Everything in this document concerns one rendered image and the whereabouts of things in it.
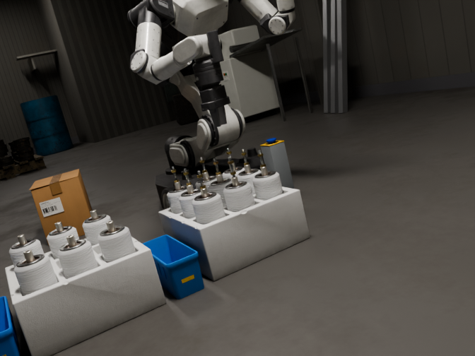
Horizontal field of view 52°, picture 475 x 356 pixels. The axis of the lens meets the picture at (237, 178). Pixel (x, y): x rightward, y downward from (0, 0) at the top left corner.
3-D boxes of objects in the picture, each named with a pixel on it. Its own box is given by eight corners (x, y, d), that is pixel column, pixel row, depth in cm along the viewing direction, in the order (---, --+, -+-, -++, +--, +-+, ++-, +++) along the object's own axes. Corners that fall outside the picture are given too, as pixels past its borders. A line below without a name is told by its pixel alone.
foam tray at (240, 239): (170, 255, 189) (157, 211, 186) (254, 220, 206) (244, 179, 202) (213, 282, 155) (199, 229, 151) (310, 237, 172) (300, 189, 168)
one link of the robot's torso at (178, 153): (172, 167, 255) (165, 143, 252) (206, 156, 264) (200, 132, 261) (187, 170, 237) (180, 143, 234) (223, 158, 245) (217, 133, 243)
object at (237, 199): (262, 236, 164) (250, 186, 160) (235, 243, 165) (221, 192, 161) (261, 227, 173) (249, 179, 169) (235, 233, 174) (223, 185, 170)
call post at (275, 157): (277, 218, 201) (259, 145, 195) (290, 212, 204) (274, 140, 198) (286, 221, 195) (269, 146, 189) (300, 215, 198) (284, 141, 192)
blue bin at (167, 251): (147, 275, 174) (138, 244, 172) (175, 264, 179) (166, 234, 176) (176, 301, 148) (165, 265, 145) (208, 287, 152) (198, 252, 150)
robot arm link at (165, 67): (168, 61, 157) (132, 83, 169) (191, 75, 164) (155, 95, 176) (169, 34, 161) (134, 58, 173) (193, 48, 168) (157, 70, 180)
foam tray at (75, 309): (22, 316, 166) (4, 268, 162) (131, 271, 182) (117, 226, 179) (34, 364, 132) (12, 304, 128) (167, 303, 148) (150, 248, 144)
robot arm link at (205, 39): (188, 75, 156) (179, 39, 154) (208, 70, 164) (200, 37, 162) (215, 68, 149) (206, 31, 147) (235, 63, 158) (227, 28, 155)
